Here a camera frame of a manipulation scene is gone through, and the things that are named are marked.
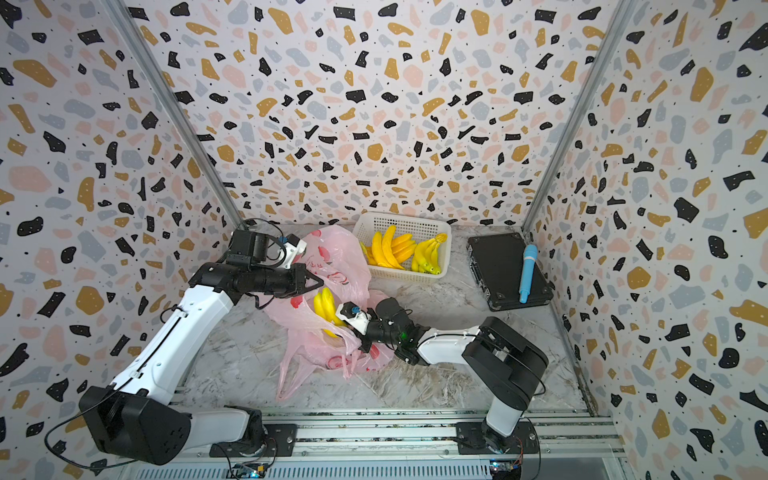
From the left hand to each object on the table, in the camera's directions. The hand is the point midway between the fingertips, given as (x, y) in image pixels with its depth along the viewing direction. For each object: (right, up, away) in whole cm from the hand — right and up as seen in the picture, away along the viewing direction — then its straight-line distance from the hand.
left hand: (325, 281), depth 74 cm
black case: (+53, +4, +32) cm, 62 cm away
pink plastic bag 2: (-9, -21, +13) cm, 27 cm away
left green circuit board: (-17, -44, -4) cm, 48 cm away
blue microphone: (+63, +6, +28) cm, 70 cm away
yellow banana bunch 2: (+14, +9, +29) cm, 33 cm away
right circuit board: (+44, -45, -3) cm, 63 cm away
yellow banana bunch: (-1, -6, +2) cm, 7 cm away
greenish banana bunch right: (+28, +6, +31) cm, 42 cm away
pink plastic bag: (0, +4, +12) cm, 12 cm away
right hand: (+3, -13, +7) cm, 14 cm away
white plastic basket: (+27, +16, +39) cm, 50 cm away
